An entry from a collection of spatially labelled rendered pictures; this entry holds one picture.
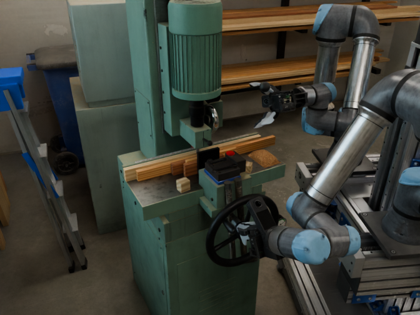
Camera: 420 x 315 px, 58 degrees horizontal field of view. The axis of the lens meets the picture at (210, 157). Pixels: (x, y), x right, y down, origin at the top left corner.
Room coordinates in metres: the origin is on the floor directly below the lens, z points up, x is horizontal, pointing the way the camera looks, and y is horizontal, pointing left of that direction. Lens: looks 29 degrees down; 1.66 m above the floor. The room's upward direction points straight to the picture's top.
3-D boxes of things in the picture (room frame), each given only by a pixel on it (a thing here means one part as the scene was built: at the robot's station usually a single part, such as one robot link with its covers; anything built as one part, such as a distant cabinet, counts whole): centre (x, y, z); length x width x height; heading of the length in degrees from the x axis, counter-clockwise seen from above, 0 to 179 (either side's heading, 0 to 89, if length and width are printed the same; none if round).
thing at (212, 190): (1.14, -0.05, 0.92); 0.15 x 0.13 x 0.09; 119
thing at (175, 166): (1.28, 0.04, 0.92); 0.23 x 0.02 x 0.04; 119
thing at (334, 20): (1.54, -0.48, 1.19); 0.15 x 0.12 x 0.55; 69
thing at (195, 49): (1.30, 0.05, 1.35); 0.18 x 0.18 x 0.31
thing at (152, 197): (1.21, -0.01, 0.87); 0.61 x 0.30 x 0.06; 119
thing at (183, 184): (1.12, 0.09, 0.92); 0.04 x 0.03 x 0.04; 126
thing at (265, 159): (1.35, -0.22, 0.91); 0.12 x 0.09 x 0.03; 29
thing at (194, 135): (1.32, 0.06, 1.03); 0.14 x 0.07 x 0.09; 29
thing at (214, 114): (1.47, 0.00, 1.02); 0.12 x 0.03 x 0.12; 29
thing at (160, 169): (1.33, -0.01, 0.92); 0.62 x 0.02 x 0.04; 119
